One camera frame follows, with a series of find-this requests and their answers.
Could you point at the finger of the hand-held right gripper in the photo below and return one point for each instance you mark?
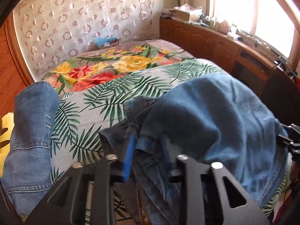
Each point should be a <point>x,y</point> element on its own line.
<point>290,143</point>

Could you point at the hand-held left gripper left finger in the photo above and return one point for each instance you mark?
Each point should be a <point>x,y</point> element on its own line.
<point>129,157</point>

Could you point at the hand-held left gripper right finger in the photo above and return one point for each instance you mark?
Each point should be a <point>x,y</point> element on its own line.
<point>167,155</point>

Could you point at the blue denim pants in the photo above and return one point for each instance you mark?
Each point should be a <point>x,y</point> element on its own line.
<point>211,121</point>

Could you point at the palm leaf print bedsheet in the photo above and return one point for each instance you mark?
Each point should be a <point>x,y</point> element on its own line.
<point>105,103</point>

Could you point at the floral plush blanket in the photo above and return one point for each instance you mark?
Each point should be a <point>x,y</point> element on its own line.
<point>105,68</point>

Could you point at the cardboard box with blue cloth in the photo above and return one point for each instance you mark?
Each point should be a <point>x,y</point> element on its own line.
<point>106,42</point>

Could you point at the long wooden cabinet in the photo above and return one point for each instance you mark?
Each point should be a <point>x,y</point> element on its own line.
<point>211,44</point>

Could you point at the yellow plush toy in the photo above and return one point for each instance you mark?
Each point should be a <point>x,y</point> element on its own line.
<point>4,143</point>

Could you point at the group of small bottles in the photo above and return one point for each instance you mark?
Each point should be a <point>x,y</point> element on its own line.
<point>216,23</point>

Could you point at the wooden slatted wardrobe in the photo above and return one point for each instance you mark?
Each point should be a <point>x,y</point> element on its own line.
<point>11,75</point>

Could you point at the cardboard box with papers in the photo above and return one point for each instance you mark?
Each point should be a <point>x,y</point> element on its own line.
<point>185,13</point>

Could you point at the circle pattern sheer curtain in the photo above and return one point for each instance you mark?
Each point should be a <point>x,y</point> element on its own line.
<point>82,18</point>

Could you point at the bright window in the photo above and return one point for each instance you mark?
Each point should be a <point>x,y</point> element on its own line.
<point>248,2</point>

